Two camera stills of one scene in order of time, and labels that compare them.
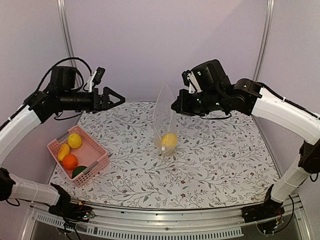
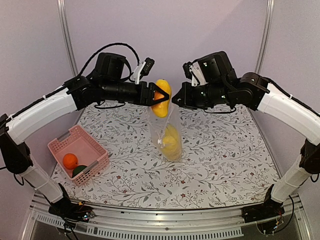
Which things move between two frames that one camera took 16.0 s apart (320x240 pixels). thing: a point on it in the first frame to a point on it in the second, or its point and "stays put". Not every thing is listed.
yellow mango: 169,139 to 171,150
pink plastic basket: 90,154 stays put
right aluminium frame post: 264,41 stays put
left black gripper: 105,101 to 149,99
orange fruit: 70,162 stays put
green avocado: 78,170 stays put
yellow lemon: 74,140 to 169,142
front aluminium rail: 39,223 stays put
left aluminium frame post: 65,27 stays put
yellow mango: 64,150 to 161,109
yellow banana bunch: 158,143 to 171,139
